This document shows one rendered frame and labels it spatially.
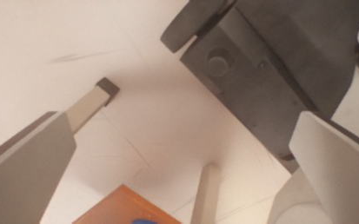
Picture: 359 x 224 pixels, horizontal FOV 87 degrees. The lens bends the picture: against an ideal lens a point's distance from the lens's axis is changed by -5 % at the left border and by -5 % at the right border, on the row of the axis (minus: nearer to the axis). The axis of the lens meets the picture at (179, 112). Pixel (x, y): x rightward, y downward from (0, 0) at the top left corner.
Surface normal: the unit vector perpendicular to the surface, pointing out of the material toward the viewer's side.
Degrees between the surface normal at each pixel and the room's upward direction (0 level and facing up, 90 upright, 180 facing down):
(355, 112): 90
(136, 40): 0
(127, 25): 0
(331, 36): 0
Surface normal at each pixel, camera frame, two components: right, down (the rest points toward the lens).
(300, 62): -0.26, 0.56
